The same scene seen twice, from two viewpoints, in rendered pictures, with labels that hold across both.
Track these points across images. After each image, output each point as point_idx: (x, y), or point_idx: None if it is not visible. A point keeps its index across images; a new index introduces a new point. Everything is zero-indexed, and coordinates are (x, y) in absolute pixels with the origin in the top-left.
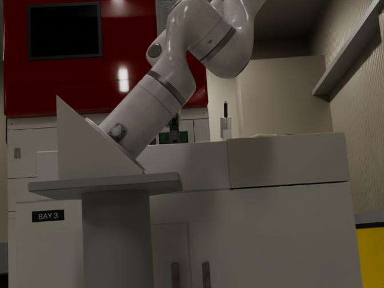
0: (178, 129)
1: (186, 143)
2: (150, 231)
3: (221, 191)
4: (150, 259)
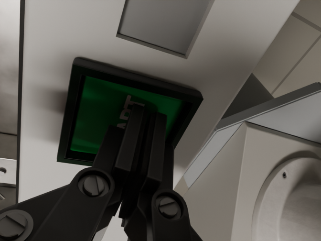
0: (182, 198)
1: (237, 93)
2: (272, 98)
3: None
4: (261, 83)
